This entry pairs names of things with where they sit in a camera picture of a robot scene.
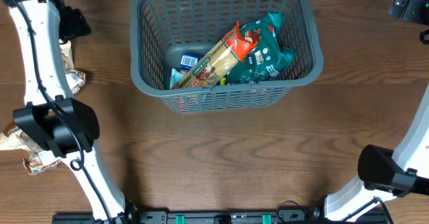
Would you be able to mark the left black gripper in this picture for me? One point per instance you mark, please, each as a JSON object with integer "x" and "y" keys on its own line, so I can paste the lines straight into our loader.
{"x": 73, "y": 22}

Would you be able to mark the San Remo spaghetti pack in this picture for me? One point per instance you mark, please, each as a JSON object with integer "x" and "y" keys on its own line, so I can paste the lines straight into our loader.
{"x": 221, "y": 59}

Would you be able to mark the grey plastic basket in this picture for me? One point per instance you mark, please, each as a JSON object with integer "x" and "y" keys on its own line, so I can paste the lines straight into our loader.
{"x": 162, "y": 31}

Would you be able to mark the white brown snack bag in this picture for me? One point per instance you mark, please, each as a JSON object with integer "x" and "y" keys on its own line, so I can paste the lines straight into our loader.
{"x": 76, "y": 79}
{"x": 37, "y": 160}

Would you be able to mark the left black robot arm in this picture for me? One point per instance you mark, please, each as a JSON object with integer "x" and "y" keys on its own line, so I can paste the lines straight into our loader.
{"x": 52, "y": 117}

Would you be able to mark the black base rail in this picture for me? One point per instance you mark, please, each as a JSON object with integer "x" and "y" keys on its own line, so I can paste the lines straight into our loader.
{"x": 294, "y": 215}

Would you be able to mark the green Nescafe coffee bag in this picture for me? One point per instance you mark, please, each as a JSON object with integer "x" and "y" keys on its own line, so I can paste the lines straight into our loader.
{"x": 268, "y": 59}

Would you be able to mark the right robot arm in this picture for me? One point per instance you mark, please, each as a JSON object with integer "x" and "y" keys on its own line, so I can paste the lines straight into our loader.
{"x": 383, "y": 175}

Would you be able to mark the white teal tissue pack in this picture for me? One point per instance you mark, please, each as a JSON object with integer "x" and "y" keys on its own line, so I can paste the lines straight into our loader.
{"x": 176, "y": 76}

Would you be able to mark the blue food box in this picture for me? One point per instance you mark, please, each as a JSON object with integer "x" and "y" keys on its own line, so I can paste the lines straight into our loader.
{"x": 189, "y": 61}

